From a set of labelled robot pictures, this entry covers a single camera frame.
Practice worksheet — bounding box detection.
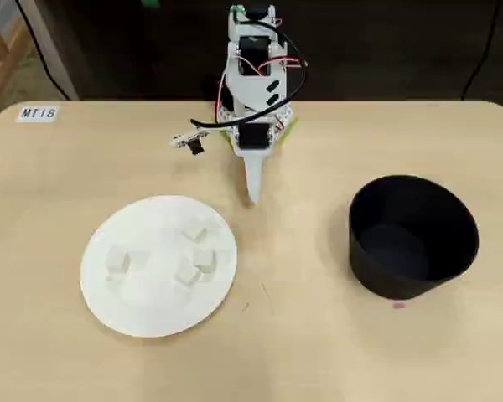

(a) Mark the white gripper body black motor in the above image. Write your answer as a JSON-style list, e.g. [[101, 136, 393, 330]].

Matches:
[[232, 120, 279, 158]]

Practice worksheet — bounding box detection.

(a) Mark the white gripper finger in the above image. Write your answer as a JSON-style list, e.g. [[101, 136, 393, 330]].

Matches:
[[243, 155, 267, 206]]

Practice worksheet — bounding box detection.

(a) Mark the white cube block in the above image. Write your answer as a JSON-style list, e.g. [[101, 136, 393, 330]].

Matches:
[[192, 250, 217, 274], [181, 227, 209, 245], [174, 265, 203, 291], [106, 245, 132, 282]]

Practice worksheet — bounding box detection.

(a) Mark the white round plate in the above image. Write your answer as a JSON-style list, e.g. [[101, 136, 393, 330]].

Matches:
[[80, 194, 239, 338]]

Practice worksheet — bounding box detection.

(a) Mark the black round pot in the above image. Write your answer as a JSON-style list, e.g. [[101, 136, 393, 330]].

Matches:
[[348, 174, 480, 301]]

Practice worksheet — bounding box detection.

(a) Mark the white MT18 label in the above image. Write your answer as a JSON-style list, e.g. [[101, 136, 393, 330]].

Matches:
[[15, 105, 60, 123]]

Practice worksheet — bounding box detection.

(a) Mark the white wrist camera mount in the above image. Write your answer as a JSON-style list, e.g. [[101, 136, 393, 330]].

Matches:
[[169, 129, 211, 157]]

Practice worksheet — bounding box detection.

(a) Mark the thin black background cable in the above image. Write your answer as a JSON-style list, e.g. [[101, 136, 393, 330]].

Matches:
[[14, 0, 70, 101], [460, 0, 502, 101]]

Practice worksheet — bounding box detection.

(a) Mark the grey metal post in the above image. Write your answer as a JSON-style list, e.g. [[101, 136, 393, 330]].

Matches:
[[18, 0, 81, 101]]

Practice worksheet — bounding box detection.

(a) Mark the light wooden furniture frame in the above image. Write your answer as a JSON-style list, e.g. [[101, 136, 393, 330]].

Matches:
[[0, 0, 31, 137]]

